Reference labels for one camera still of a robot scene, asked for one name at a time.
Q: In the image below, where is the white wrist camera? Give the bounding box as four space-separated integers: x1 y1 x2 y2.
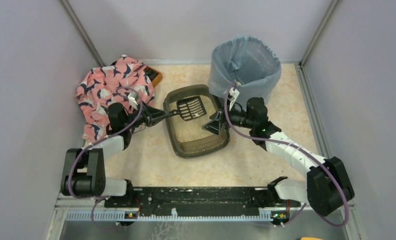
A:
127 91 141 109
227 87 240 111

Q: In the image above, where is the wooden tray box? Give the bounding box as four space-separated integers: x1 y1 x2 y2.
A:
144 66 163 88

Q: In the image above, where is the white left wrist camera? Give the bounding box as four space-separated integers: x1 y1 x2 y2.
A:
127 91 141 109

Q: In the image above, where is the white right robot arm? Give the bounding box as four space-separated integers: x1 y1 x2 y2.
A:
202 97 355 217

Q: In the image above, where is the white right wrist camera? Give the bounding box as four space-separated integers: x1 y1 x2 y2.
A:
227 87 240 111

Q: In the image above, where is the black litter scoop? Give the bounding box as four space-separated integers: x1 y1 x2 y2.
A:
169 96 207 122

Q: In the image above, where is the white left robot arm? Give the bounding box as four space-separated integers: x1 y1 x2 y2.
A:
60 103 177 202

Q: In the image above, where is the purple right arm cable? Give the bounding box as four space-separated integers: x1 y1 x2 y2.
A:
223 81 350 228

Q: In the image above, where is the pink patterned cloth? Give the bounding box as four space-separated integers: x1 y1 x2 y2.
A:
75 54 155 143

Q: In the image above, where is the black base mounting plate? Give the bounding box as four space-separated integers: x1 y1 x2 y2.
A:
104 187 289 217

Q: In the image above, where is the aluminium frame rail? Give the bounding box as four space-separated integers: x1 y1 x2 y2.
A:
53 186 355 223

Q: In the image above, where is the blue plastic bin liner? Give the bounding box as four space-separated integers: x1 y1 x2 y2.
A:
207 36 282 106

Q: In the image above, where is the dark green litter box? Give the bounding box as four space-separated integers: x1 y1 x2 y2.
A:
163 84 230 158

